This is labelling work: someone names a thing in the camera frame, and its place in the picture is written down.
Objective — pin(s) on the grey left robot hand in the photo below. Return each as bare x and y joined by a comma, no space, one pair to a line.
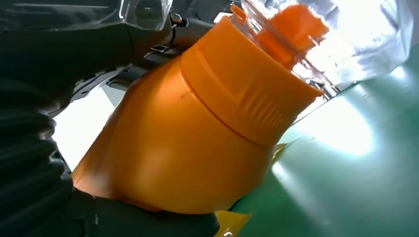
65,55

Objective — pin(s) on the orange plastic bottle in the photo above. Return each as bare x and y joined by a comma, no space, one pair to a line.
183,140

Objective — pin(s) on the yellow foil wrapped cardboard box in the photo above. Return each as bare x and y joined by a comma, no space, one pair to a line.
230,224

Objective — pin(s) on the green table mat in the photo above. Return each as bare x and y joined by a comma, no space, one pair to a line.
343,189

